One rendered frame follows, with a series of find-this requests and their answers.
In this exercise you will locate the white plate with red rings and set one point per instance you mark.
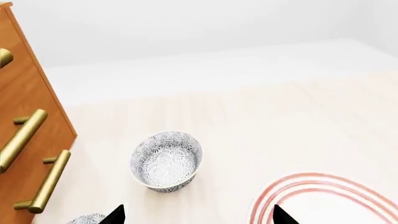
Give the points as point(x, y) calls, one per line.
point(326, 203)

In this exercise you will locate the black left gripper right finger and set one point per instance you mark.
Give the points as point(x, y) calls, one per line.
point(282, 217)

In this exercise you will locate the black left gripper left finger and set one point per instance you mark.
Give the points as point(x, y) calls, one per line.
point(117, 216)

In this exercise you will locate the floral patterned grey white bowl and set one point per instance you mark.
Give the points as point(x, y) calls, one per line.
point(166, 161)
point(85, 219)

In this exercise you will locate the orange wooden drawer cabinet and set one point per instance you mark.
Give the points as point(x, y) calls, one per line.
point(28, 121)

